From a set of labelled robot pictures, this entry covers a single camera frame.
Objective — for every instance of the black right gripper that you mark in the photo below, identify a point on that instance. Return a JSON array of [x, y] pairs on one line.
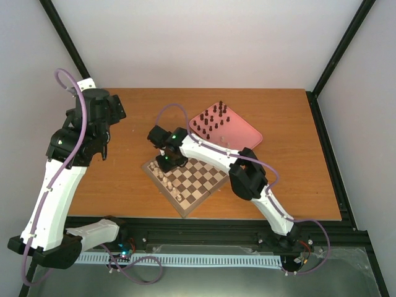
[[167, 168]]

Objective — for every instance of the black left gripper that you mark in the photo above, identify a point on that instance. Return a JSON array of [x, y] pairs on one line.
[[117, 111]]

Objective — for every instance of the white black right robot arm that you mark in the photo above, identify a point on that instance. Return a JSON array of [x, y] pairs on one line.
[[246, 173]]

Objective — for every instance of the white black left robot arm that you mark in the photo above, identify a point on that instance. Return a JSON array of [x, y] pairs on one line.
[[45, 238]]

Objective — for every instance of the wooden chessboard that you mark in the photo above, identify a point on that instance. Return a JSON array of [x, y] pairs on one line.
[[195, 182]]

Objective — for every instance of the pink plastic tray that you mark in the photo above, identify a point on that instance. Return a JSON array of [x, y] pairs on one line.
[[226, 128]]

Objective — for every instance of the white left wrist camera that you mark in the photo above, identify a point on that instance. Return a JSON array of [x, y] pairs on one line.
[[86, 84]]

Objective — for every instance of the black frame post left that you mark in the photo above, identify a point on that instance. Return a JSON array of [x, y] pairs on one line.
[[69, 45]]

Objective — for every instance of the black frame post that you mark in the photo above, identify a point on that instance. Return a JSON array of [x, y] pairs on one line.
[[348, 36], [69, 45]]

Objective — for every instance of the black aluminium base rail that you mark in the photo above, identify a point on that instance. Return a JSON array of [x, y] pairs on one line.
[[247, 233]]

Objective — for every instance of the light blue cable duct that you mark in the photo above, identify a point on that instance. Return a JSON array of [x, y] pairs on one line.
[[202, 260]]

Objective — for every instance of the black frame post right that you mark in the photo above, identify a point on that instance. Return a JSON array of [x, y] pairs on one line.
[[348, 36]]

